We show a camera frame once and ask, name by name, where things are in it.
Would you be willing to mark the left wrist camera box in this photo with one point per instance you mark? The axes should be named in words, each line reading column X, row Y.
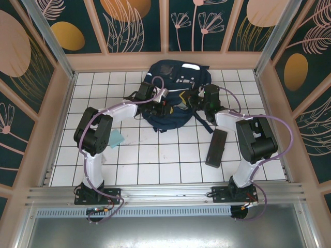
column 161, row 94

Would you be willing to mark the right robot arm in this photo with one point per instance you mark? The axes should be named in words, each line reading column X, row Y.
column 256, row 139

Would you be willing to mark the grey metal panel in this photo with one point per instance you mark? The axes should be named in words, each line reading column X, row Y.
column 165, row 232

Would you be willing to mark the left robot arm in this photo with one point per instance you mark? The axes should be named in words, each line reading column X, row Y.
column 93, row 134

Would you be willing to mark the yellow power connector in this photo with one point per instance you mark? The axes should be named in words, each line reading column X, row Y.
column 243, row 207

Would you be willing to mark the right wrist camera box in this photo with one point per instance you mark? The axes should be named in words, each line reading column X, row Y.
column 201, row 91

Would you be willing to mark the aluminium mounting rail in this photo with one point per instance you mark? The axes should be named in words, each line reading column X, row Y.
column 165, row 192

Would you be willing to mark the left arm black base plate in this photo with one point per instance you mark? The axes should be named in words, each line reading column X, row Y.
column 111, row 195

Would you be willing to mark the aluminium corner post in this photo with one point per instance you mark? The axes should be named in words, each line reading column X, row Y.
column 275, row 38
column 53, row 44

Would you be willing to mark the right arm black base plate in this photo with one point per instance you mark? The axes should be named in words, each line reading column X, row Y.
column 219, row 195

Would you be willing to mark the black pencil case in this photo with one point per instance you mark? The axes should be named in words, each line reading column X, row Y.
column 216, row 147

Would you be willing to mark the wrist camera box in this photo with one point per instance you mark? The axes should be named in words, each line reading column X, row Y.
column 201, row 91
column 161, row 94

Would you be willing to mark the aluminium side rail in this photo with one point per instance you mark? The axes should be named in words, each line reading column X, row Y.
column 264, row 103
column 67, row 98

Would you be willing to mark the clear plastic piece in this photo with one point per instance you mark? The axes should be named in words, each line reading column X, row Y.
column 104, row 160

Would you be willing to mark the small circuit board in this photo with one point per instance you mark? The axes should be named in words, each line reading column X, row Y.
column 97, row 209

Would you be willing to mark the navy blue backpack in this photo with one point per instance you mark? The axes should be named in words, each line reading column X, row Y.
column 165, row 124

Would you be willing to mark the light teal eraser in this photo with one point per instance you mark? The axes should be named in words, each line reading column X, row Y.
column 116, row 138

